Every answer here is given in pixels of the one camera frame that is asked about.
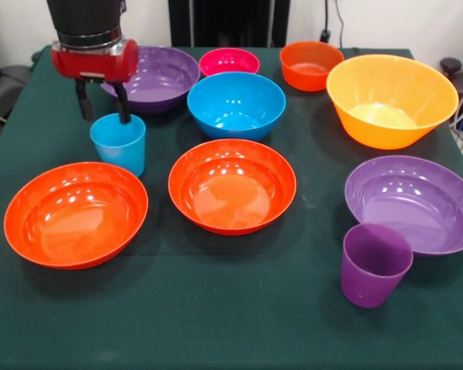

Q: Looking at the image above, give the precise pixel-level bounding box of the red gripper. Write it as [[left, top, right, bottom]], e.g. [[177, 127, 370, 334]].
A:
[[49, 38, 140, 125]]

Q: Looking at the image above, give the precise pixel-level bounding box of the thin black cable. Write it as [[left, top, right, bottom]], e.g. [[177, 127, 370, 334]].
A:
[[333, 0, 346, 49]]

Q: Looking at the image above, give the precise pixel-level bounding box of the small deep orange bowl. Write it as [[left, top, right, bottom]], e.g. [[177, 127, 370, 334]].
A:
[[279, 40, 345, 93]]

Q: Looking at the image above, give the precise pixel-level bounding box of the large yellow-orange bowl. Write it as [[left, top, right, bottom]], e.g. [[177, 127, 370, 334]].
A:
[[326, 54, 460, 150]]

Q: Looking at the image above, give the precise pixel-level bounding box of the purple plastic bowl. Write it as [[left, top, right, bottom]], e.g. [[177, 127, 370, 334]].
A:
[[100, 45, 201, 116], [344, 155, 463, 258]]

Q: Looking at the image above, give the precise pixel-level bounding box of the dark green tablecloth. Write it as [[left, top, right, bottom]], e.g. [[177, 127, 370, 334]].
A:
[[0, 45, 463, 370]]

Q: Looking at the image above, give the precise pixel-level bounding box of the purple plastic cup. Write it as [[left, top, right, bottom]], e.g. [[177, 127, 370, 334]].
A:
[[340, 223, 414, 309]]

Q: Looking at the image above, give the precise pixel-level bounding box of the wide red-orange bowl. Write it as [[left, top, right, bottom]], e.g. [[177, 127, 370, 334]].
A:
[[167, 138, 297, 236], [3, 161, 150, 271]]

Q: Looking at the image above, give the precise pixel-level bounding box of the blue plastic cup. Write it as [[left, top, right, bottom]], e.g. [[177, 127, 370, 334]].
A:
[[90, 113, 147, 178]]

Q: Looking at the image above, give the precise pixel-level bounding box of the blue plastic bowl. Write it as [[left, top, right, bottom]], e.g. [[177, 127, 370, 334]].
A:
[[187, 72, 287, 142]]

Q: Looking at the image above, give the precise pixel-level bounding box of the pink plastic bowl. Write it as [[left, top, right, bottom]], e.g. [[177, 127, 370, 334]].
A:
[[198, 47, 261, 78]]

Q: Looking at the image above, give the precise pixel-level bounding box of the black cable with plug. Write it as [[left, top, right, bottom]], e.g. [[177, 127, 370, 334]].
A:
[[319, 0, 332, 43]]

